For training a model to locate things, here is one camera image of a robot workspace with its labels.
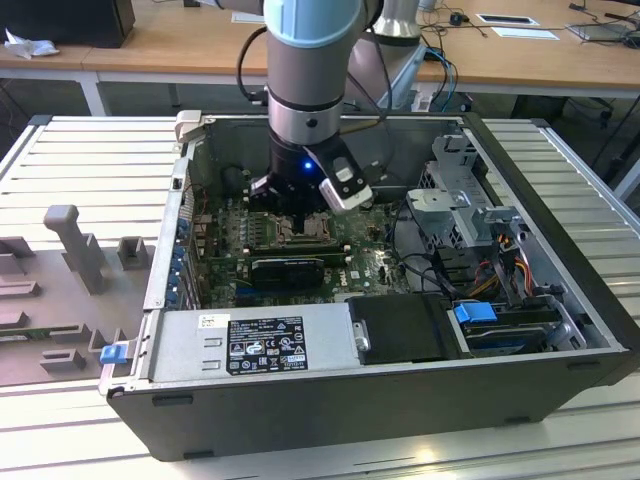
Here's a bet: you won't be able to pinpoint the metal socket cover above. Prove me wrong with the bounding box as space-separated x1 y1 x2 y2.
274 212 335 245

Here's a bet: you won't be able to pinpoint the CPU socket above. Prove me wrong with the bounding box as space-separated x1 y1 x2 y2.
272 209 337 247

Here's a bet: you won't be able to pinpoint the black RAM slot row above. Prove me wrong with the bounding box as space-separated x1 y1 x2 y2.
243 240 351 257

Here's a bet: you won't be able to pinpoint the green RAM stick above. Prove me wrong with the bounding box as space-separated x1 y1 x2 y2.
247 248 352 266

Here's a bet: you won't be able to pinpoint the green motherboard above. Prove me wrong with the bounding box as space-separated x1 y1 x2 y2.
192 189 431 309

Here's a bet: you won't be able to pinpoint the pale blue teach pendant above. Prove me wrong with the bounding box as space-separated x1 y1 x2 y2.
379 45 427 112

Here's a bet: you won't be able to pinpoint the grey metal drive cage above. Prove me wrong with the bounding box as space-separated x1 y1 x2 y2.
403 133 522 251

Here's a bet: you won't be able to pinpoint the light wooden desk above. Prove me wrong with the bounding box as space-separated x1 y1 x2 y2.
0 0 640 100

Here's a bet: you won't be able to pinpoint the black plastic shroud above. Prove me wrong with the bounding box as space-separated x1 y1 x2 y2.
344 294 464 366

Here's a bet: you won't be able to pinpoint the grey power supply unit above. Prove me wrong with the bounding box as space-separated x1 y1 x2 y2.
148 302 362 382

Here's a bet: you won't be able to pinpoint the blue disk carrier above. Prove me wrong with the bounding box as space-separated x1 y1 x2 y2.
452 299 497 326

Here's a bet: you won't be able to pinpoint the black box on desk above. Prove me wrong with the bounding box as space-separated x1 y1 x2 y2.
0 0 136 50

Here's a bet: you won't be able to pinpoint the grey parts rack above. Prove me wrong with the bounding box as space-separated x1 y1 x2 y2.
0 203 156 389

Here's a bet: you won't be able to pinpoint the hard disk drive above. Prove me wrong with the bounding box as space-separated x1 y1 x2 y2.
459 319 551 357

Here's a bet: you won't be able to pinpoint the crumpled white paper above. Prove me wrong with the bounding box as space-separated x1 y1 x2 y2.
3 27 60 61

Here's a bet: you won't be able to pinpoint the grey flat tray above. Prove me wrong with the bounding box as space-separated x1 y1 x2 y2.
566 19 639 45

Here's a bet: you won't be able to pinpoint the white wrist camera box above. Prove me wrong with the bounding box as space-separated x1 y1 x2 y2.
317 155 375 215

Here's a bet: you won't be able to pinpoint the grey case latch handle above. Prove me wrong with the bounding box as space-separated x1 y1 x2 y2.
173 109 205 147

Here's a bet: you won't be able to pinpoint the blue cable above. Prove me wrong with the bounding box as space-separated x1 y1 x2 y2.
424 45 459 96

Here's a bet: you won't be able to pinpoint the yellow red wire bundle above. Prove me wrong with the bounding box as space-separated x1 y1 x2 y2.
474 252 536 296

